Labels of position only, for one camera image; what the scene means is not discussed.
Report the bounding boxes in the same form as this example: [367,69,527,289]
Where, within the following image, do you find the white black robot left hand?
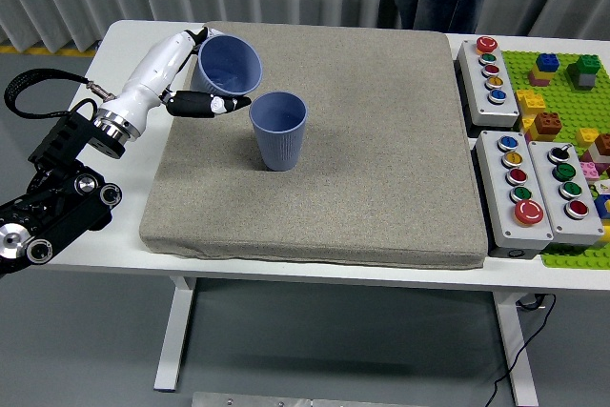
[100,27,253,134]

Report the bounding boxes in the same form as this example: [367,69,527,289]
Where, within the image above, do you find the blue ribbed plastic cup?
[190,33,264,97]
[249,91,308,173]

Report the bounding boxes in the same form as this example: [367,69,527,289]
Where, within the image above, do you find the grey-brown fabric mat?
[138,20,490,271]

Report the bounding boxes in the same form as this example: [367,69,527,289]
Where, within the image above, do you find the white table leg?
[152,275,197,392]
[493,290,539,407]

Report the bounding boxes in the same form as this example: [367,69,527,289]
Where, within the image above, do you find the grey five-button control box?
[457,35,521,129]

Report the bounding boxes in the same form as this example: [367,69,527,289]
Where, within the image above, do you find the grey box with red mushroom button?
[475,130,556,249]

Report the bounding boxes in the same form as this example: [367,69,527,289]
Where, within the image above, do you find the blue yellow brick stack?
[527,52,562,88]

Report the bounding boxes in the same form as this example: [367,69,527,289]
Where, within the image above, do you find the brown orange brick stack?
[521,111,564,143]

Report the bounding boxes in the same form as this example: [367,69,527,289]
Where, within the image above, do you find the green brick baseplate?
[502,49,610,271]

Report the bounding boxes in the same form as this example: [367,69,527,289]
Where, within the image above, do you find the green grey brick stack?
[565,53,602,92]

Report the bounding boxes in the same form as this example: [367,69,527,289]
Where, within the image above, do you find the small yellow toy brick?
[575,127,600,149]

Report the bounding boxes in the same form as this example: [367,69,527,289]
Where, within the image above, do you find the brown pink brick stack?
[581,132,610,174]

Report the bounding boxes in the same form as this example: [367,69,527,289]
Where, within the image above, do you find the blue yellow toy bricks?
[593,193,610,242]

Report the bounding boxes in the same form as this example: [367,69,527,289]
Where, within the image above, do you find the black floor cable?
[485,293,558,407]

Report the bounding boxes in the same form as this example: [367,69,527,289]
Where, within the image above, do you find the grey box with black switch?
[527,139,605,245]

